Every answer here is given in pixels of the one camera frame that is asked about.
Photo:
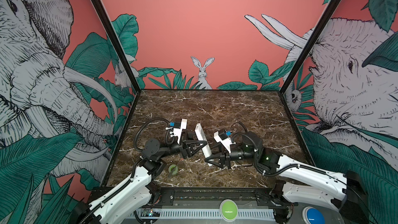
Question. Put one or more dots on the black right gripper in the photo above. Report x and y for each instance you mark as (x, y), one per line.
(225, 156)

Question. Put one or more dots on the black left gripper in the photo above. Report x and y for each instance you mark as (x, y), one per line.
(185, 146)

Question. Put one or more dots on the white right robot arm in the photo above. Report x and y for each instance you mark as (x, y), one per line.
(341, 192)

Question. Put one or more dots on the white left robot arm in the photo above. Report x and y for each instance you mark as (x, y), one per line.
(138, 189)

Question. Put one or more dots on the green tape roll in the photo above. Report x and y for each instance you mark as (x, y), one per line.
(173, 170)

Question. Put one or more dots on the green push button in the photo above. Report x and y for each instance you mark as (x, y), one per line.
(228, 210)

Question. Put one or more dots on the blue push button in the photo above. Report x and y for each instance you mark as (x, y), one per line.
(310, 215)

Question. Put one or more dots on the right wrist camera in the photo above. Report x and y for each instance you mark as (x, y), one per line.
(223, 137)

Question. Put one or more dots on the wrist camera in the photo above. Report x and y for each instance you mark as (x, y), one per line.
(223, 137)
(175, 129)

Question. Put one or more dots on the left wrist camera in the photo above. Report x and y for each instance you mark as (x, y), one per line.
(175, 129)

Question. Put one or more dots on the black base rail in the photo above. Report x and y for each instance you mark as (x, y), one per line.
(260, 196)

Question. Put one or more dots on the white slotted cable duct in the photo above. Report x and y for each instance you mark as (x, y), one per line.
(181, 213)

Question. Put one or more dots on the black left corner post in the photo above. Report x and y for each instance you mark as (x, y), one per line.
(111, 33)

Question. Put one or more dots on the black corner post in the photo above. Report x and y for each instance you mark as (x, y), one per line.
(111, 33)
(325, 17)

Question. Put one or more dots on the black right corner post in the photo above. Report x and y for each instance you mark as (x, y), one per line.
(325, 17)

